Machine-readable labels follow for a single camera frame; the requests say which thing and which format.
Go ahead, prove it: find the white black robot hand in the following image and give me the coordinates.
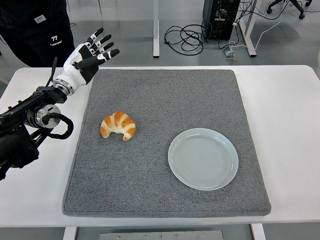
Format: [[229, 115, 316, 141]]
[[55, 27, 121, 93]]

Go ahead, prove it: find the golden croissant bread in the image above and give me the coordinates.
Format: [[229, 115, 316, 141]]
[[99, 111, 137, 142]]

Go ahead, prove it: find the pale blue round plate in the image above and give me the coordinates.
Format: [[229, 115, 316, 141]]
[[167, 127, 240, 191]]

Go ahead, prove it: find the grey metal plate with screws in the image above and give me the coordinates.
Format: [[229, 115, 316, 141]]
[[99, 230, 225, 240]]

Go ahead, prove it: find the person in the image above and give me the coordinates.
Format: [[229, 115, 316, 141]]
[[0, 0, 76, 68]]

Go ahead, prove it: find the white desk leg with foot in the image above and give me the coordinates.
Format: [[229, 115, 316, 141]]
[[238, 0, 258, 58], [152, 0, 160, 59]]

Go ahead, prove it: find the grey fabric mat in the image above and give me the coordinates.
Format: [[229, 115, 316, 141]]
[[61, 68, 272, 218]]

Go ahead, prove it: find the grey floor socket box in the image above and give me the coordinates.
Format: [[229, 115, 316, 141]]
[[221, 48, 238, 60]]

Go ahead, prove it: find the black computer tower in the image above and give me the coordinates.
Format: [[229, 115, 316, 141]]
[[202, 0, 241, 41]]

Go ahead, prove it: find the white table leg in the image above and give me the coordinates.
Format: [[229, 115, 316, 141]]
[[62, 226, 78, 240], [250, 223, 266, 240]]

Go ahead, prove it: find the black office chair base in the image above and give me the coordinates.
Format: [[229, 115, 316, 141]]
[[266, 0, 313, 20]]

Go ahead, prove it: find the black cable tangle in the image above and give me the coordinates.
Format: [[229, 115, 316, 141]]
[[164, 23, 210, 56]]

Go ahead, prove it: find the white cable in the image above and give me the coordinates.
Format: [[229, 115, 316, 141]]
[[228, 9, 283, 51]]

